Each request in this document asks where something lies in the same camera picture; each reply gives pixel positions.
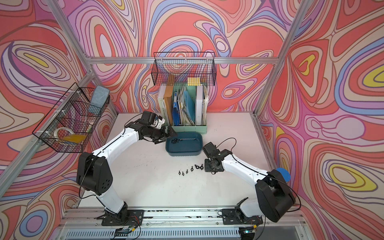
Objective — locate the black wire basket left wall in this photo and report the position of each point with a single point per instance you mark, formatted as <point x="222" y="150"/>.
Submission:
<point x="73" y="110"/>

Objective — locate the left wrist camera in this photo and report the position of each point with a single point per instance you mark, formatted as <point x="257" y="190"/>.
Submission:
<point x="153" y="120"/>

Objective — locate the yellow sticky note pad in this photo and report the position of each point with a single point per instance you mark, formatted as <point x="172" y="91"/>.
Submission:
<point x="193" y="81"/>

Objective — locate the white binder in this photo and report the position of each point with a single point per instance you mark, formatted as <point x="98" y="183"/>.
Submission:
<point x="199" y="105"/>

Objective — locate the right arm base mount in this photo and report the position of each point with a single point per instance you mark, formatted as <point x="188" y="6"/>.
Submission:
<point x="246" y="212"/>

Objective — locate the white tape roll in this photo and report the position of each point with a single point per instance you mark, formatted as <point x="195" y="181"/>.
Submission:
<point x="62" y="132"/>

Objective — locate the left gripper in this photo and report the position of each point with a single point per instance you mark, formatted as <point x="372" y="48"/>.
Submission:
<point x="163" y="135"/>

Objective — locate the aluminium front rail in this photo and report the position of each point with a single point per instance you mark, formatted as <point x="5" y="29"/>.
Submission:
<point x="184" y="223"/>

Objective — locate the brown folder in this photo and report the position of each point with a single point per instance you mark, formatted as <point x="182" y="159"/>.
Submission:
<point x="168" y="98"/>

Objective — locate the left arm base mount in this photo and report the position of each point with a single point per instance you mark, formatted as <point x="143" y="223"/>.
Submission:
<point x="124" y="218"/>

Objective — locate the black wire basket back wall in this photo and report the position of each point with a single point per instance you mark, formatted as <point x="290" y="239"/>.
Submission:
<point x="173" y="68"/>

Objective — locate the teal plastic storage tray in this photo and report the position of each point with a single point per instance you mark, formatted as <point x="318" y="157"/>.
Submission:
<point x="190" y="144"/>

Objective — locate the grey blue sponge block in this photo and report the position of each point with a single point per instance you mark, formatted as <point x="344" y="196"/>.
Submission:
<point x="100" y="96"/>

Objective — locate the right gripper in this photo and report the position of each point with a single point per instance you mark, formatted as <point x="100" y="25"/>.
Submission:
<point x="207" y="168"/>

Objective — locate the mint green file organizer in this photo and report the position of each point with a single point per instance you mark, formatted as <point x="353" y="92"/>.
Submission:
<point x="186" y="97"/>

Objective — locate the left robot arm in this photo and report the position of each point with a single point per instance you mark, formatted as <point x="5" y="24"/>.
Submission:
<point x="94" y="169"/>

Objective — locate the blue folder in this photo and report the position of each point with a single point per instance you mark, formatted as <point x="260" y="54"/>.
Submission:
<point x="176" y="114"/>

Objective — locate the yellow pad in basket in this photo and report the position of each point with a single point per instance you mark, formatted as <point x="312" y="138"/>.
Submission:
<point x="74" y="139"/>

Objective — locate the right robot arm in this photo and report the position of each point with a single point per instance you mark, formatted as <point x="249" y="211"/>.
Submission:
<point x="274" y="197"/>

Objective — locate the blue lid clear jar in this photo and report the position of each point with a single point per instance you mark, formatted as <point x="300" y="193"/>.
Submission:
<point x="286" y="175"/>

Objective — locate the black wire basket wall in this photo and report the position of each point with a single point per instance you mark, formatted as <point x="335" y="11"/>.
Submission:
<point x="173" y="68"/>
<point x="73" y="110"/>

